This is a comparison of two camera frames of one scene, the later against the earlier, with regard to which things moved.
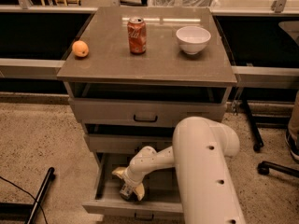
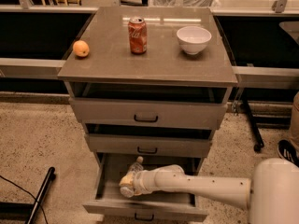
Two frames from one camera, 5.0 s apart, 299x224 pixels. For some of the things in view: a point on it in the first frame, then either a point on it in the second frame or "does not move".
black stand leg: [20, 213] does not move
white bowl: [192, 39] does not move
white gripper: [130, 181] → [140, 181]
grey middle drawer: [104, 138] does not move
